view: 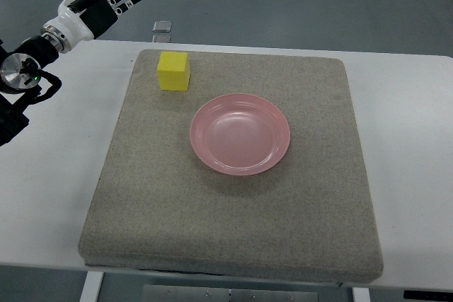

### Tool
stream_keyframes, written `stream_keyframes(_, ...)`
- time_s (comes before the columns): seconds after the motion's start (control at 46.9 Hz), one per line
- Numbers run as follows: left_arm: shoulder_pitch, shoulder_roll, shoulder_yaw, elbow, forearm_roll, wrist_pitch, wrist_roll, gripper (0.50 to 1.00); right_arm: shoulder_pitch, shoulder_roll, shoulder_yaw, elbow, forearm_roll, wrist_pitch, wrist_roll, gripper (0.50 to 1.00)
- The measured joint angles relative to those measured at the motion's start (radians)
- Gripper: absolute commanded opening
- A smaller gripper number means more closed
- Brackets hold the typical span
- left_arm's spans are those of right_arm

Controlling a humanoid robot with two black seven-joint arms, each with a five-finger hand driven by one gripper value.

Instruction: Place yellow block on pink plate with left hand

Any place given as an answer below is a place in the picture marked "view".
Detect white table leg frame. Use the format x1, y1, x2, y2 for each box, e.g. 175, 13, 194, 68
79, 271, 104, 302

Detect grey metal base plate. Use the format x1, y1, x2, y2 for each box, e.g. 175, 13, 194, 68
142, 284, 319, 302

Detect grey floor outlet box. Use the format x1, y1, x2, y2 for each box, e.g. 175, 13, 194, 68
152, 21, 172, 33

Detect pink plate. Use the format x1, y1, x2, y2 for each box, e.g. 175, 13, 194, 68
189, 93, 291, 176

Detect beige fabric cushion mat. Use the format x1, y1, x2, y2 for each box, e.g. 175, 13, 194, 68
79, 50, 384, 283

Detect yellow block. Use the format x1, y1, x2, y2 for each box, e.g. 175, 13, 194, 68
156, 51, 190, 91

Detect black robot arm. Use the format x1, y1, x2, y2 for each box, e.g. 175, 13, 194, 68
1, 34, 63, 146

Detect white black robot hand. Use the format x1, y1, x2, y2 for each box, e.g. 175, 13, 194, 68
41, 0, 142, 54

